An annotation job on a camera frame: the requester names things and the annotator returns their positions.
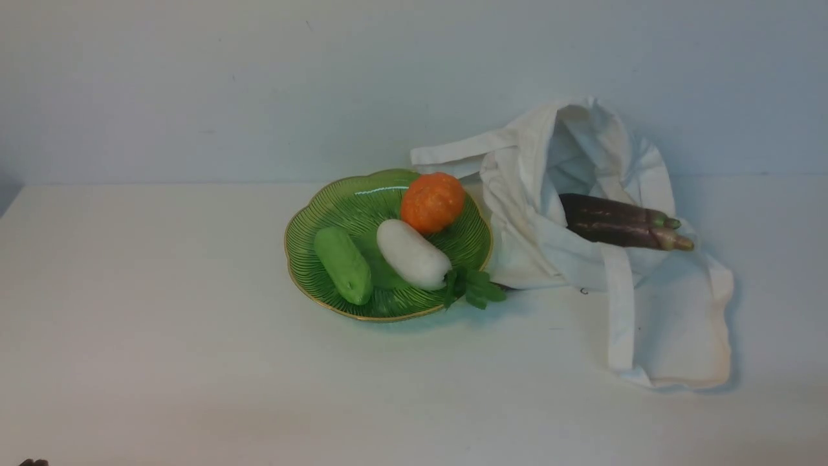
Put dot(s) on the white radish with green leaves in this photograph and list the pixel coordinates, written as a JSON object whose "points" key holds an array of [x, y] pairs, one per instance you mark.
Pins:
{"points": [[419, 263]]}

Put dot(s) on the orange round vegetable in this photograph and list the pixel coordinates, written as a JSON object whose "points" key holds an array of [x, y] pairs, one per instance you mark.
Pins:
{"points": [[432, 202]]}

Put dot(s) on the green cucumber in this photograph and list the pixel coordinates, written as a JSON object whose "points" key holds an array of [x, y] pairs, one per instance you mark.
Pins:
{"points": [[345, 264]]}

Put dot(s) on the dark object at bottom edge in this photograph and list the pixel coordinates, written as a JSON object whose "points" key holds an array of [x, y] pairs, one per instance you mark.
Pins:
{"points": [[33, 462]]}

